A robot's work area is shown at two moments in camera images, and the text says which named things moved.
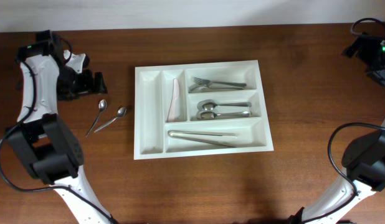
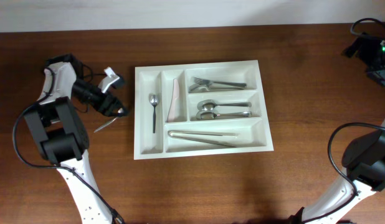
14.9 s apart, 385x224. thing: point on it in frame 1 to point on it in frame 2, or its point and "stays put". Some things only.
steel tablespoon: [210, 104] stays put
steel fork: [202, 88] stays put
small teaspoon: [102, 104] to [154, 101]
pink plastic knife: [174, 112] stays put
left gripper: [88, 87] to [111, 106]
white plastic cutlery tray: [200, 109] stays put
